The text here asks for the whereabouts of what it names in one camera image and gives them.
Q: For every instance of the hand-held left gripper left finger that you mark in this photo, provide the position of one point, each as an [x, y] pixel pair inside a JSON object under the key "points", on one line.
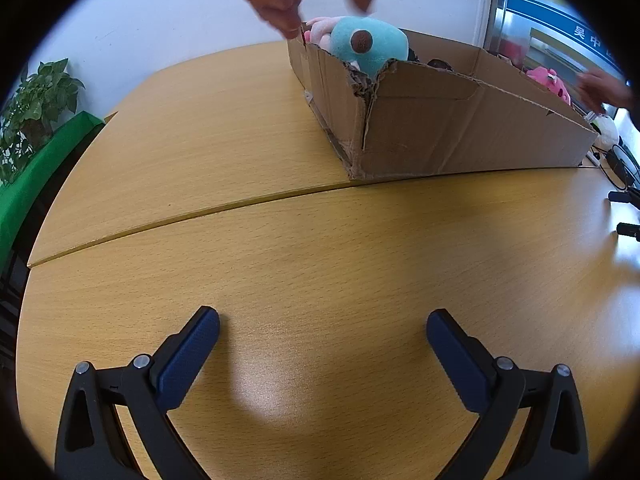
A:
{"points": [[187, 355]]}

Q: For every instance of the black device box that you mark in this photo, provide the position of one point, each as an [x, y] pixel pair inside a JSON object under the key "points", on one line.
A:
{"points": [[622, 165]]}

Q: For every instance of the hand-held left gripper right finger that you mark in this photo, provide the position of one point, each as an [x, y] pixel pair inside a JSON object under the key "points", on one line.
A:
{"points": [[460, 360]]}

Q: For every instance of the white panda plush toy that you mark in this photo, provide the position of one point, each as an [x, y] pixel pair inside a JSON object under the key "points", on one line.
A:
{"points": [[607, 127]]}

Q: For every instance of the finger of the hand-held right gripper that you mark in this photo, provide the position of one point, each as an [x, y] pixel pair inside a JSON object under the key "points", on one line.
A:
{"points": [[630, 230], [627, 198]]}

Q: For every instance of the pink plush toy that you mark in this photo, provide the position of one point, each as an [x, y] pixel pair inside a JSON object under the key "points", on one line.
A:
{"points": [[545, 77]]}

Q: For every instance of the green potted plant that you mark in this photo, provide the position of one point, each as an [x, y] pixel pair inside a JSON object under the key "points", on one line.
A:
{"points": [[45, 90]]}

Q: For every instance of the blue wall sign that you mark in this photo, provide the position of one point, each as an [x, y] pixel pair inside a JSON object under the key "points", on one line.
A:
{"points": [[565, 20]]}

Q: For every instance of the brown cardboard box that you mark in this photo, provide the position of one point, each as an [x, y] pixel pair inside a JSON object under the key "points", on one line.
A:
{"points": [[425, 125]]}

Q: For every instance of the pig plush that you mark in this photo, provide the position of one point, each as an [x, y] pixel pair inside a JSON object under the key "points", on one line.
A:
{"points": [[370, 40]]}

